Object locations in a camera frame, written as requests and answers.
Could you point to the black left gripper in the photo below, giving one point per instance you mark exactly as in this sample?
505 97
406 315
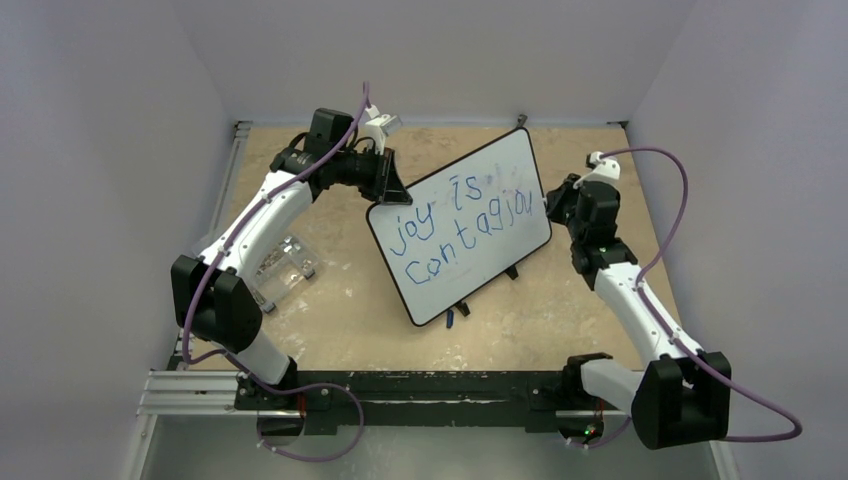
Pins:
386 185

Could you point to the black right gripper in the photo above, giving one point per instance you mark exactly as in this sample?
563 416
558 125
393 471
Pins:
556 201

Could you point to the white whiteboard with black frame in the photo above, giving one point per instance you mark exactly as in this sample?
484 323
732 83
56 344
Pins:
469 222

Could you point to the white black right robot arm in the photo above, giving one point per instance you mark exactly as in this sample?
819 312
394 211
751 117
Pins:
675 400

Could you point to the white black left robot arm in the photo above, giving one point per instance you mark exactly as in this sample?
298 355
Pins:
214 292

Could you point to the clear plastic screw organizer box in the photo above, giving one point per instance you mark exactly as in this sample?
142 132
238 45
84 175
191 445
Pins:
289 266

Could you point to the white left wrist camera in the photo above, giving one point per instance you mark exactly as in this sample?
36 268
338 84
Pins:
380 126

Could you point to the aluminium frame rail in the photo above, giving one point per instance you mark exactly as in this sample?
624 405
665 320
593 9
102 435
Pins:
541 279

